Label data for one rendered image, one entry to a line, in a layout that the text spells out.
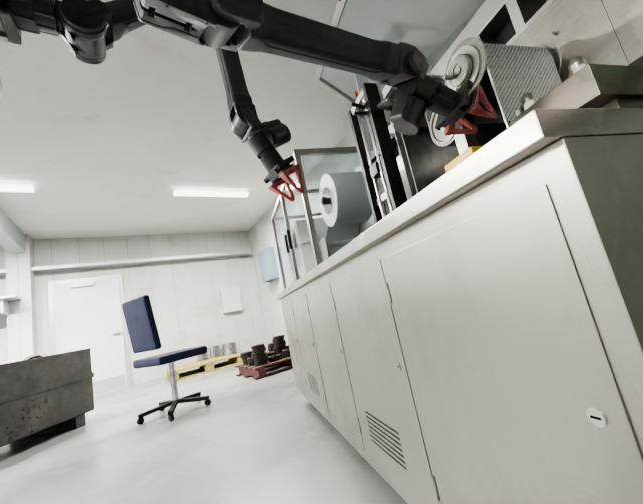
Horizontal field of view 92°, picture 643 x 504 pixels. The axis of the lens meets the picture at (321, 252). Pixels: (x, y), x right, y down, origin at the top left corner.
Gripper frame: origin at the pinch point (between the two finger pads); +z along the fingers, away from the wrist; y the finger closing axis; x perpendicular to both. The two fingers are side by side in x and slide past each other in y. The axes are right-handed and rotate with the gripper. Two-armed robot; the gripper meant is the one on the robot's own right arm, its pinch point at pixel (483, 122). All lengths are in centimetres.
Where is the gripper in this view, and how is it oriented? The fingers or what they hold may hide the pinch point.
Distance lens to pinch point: 87.1
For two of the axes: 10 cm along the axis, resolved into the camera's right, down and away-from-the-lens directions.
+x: 3.1, -9.0, 3.0
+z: 9.1, 3.7, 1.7
